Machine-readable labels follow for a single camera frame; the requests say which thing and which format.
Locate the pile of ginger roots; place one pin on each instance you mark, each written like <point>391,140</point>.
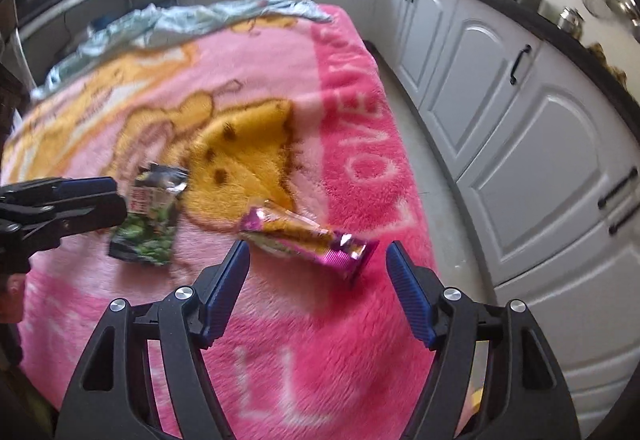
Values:
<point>607,65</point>

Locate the row of hanging kitchen utensils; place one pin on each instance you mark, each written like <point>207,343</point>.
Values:
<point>617,5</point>

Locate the pink snack wrapper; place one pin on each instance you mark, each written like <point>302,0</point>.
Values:
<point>300,235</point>

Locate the light green towel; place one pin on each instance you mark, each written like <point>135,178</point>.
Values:
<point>200,20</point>

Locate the green snack packet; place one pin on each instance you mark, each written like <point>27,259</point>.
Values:
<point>145,230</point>

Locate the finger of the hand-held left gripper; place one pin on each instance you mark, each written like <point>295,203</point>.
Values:
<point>90,215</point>
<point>90,187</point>

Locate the white base cabinets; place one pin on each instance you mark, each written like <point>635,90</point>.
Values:
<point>525,145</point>

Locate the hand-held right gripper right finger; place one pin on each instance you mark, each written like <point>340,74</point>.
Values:
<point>407,295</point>

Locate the pink printed blanket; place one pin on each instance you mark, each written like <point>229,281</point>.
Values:
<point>310,145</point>

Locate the steel canister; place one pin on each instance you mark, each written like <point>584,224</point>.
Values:
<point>570,20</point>

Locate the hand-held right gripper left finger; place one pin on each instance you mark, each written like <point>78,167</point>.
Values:
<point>225,295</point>

